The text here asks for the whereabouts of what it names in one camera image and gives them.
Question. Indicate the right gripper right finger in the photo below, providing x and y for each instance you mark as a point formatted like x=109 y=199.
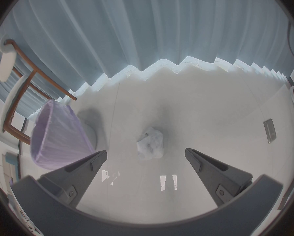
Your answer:
x=210 y=176

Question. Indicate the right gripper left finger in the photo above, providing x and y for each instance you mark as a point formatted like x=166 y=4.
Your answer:
x=83 y=176

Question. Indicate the purple plastic bag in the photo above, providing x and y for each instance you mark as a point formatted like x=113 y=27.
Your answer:
x=58 y=136

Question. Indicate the white trash bin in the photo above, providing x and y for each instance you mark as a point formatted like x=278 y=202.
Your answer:
x=92 y=139

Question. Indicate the crumpled white paper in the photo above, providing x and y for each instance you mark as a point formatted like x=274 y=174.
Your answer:
x=150 y=144

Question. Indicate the white cushioned wooden chair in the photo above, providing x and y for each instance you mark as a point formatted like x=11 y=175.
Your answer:
x=6 y=63

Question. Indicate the pale blue curtain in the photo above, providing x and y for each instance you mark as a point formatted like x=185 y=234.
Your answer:
x=137 y=21

